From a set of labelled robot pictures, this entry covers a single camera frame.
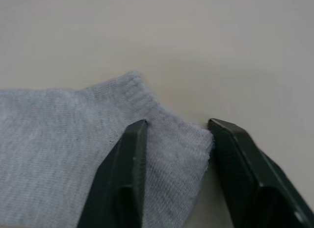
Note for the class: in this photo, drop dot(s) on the light grey sock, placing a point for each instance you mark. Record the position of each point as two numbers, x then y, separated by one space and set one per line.
54 139

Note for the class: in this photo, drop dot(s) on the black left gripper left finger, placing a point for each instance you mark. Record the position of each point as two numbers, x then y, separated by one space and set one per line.
120 179

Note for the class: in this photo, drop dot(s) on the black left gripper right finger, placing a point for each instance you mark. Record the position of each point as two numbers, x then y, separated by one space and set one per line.
247 174

